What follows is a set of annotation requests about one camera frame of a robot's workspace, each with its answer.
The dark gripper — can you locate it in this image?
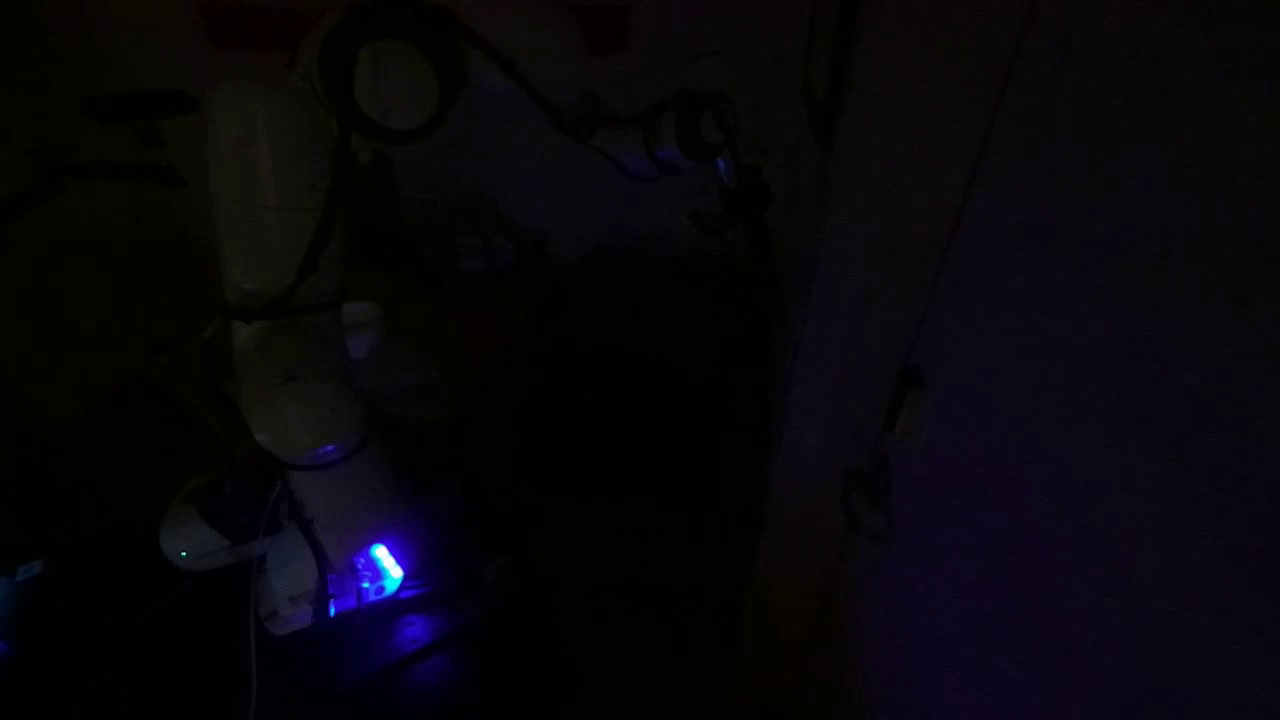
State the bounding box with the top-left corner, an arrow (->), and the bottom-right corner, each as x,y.
649,91 -> 777,239

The hanging cord with inline switch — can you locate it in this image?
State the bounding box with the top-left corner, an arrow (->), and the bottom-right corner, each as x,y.
838,0 -> 1039,541

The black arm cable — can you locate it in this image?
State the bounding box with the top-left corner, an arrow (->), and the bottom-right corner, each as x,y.
217,0 -> 633,330

